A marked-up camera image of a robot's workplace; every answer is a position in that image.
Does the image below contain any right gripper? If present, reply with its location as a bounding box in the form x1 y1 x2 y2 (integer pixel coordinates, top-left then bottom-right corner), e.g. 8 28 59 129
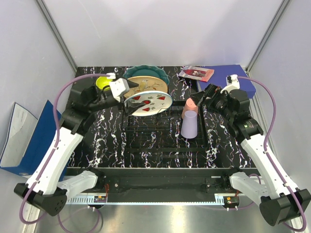
190 83 235 122

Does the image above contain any watermelon pattern white plate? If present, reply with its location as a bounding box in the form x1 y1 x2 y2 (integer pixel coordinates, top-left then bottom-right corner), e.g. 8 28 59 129
124 90 173 117

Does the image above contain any teal scalloped plate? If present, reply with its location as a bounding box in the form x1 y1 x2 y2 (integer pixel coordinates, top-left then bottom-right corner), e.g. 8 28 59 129
123 65 170 85

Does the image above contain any yellow bowl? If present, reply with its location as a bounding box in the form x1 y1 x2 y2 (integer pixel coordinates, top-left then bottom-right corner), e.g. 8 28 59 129
95 76 115 90

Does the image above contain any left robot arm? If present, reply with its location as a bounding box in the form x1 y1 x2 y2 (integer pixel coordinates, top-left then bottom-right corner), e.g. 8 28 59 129
14 76 141 216

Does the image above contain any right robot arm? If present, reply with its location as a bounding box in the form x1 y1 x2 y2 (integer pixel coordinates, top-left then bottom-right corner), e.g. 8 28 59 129
190 84 311 232

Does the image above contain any pink plastic cup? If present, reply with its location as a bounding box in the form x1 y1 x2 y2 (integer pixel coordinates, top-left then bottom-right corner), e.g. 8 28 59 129
182 98 198 119

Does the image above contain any cream bird pattern plate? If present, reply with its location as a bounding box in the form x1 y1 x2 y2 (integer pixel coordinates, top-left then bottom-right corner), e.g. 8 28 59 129
124 76 168 98

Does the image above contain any red cover book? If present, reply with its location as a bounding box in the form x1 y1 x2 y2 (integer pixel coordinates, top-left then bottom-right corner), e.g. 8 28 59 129
178 66 214 83

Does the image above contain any lavender plastic cup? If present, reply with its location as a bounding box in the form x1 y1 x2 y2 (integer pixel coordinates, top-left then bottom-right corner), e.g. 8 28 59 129
181 110 198 139

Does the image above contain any blue open binder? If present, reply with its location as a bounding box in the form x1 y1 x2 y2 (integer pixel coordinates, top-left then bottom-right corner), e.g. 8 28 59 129
0 100 56 176

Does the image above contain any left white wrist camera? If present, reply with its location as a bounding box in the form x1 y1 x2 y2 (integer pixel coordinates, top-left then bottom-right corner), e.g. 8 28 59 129
107 73 130 102

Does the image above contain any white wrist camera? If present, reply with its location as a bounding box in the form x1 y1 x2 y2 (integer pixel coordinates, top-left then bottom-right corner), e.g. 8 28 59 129
107 73 130 102
221 74 240 93

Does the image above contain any purple-blue ring binder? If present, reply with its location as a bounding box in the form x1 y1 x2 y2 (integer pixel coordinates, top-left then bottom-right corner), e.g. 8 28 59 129
196 64 257 98

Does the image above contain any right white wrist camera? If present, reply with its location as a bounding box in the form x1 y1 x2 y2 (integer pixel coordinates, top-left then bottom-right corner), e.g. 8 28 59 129
221 74 240 93

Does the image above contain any black wire dish rack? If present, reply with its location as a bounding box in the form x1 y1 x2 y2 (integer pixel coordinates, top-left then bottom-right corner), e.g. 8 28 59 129
121 100 207 153

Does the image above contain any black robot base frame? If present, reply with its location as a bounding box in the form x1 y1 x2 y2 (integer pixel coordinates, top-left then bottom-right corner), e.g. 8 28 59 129
65 166 258 203

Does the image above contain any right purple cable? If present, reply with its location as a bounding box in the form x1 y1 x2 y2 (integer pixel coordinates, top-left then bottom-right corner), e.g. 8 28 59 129
237 76 307 231

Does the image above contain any purple cable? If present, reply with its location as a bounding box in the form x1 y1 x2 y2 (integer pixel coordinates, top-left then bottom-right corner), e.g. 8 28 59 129
19 72 115 225
237 76 307 231

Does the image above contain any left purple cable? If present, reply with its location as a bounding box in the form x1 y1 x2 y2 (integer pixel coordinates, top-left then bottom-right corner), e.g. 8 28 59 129
19 72 115 225

